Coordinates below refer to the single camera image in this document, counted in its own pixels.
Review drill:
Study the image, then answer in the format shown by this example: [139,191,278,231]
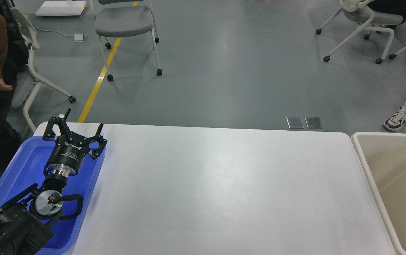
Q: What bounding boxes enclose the metal floor plate left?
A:
[287,117,304,129]

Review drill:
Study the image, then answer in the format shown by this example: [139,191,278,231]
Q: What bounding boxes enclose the grey chair centre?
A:
[89,0,162,76]

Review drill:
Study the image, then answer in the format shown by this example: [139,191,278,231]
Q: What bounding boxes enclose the white sneaker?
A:
[383,108,406,132]

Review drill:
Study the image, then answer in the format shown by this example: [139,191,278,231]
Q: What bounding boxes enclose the grey chair left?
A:
[10,7,76,132]

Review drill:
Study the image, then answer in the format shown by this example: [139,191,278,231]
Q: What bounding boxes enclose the beige plastic bin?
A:
[351,132,406,255]

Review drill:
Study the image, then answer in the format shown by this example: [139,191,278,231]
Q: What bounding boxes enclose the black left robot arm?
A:
[0,110,107,255]

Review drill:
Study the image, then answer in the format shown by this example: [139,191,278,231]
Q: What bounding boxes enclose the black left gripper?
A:
[43,109,108,176]

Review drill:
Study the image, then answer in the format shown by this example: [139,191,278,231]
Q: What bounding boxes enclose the white flat board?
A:
[35,0,87,17]

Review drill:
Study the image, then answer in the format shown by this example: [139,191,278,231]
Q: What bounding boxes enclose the white power adapter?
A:
[73,33,85,42]

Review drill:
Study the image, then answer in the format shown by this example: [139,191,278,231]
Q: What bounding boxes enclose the blue plastic tray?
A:
[0,136,105,255]

